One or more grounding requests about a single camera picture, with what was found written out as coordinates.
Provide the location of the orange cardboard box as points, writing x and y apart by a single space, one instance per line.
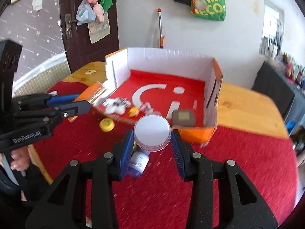
162 59

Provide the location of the yellow round lid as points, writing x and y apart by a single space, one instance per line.
107 124

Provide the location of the pink plush toy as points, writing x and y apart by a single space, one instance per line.
99 13

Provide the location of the purple bottle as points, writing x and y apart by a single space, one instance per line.
139 162

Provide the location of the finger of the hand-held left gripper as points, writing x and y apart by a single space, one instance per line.
76 108
62 99

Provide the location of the green tote bag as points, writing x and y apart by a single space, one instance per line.
214 7

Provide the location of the white portable router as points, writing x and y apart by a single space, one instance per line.
53 92

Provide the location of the grey case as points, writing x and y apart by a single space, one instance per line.
183 118

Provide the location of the person's left hand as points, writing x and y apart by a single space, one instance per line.
20 159

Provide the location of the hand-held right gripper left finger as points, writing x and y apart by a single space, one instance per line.
126 155

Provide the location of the clear plastic bag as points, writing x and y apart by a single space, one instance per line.
84 14

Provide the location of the small cream tag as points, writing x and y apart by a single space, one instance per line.
90 71

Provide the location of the white plush sheep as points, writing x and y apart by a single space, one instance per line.
114 106

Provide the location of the red hanging charm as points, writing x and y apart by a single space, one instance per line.
199 6

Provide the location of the green plush toy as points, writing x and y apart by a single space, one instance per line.
107 2

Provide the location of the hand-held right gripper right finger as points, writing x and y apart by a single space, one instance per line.
178 155

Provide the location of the plastic bags on door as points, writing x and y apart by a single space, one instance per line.
100 32

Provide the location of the red knitted blanket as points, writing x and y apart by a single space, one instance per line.
238 171

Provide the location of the side table with dark cloth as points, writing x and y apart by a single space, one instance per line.
274 90

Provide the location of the yellow duck toy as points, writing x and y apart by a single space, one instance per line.
134 112

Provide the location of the wall mirror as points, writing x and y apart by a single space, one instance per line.
274 23

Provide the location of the dark brown door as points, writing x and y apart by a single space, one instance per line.
71 57

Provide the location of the small pink capsule toy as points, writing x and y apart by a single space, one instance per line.
145 107

